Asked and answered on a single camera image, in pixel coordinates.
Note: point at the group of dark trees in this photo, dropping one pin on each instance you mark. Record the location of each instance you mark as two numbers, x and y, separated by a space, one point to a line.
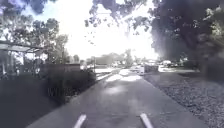
186 30

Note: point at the grey concrete path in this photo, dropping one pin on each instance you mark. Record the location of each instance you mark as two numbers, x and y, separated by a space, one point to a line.
123 100

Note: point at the low dark hedge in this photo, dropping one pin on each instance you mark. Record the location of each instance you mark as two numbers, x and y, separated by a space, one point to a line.
33 93

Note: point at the robot's own part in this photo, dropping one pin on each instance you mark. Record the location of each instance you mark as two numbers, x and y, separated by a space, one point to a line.
146 120
80 120

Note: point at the brown mulch ground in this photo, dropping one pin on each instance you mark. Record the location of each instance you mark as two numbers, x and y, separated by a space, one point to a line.
193 96

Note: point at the flat-roofed shelter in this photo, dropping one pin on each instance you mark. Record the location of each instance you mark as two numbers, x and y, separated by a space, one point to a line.
16 50

